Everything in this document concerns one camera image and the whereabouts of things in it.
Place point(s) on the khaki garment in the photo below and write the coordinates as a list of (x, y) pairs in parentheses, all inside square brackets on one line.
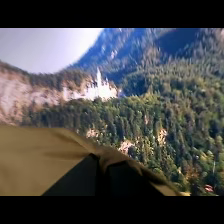
[(40, 160)]

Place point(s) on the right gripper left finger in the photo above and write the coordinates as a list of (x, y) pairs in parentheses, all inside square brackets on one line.
[(78, 180)]

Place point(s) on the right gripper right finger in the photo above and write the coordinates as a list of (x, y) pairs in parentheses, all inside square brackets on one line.
[(128, 181)]

